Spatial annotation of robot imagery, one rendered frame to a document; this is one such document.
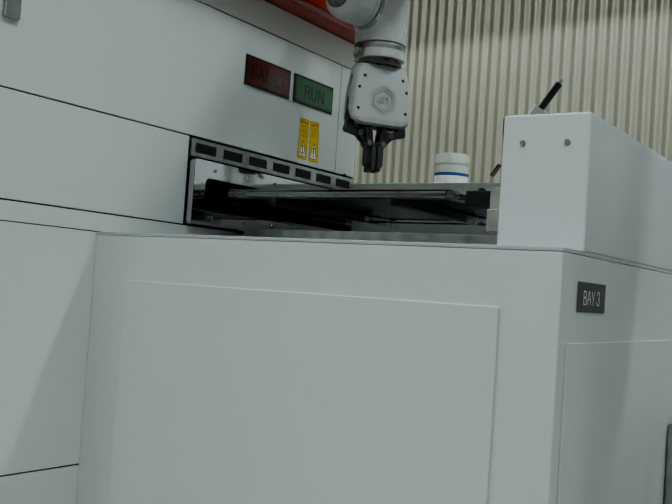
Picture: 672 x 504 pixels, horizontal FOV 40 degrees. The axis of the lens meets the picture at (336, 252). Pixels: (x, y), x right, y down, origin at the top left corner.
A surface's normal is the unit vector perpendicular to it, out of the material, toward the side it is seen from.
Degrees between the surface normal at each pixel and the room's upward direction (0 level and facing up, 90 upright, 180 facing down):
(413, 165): 90
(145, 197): 90
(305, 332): 90
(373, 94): 90
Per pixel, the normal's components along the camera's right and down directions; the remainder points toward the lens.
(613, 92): -0.66, -0.07
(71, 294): 0.84, 0.04
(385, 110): 0.37, -0.01
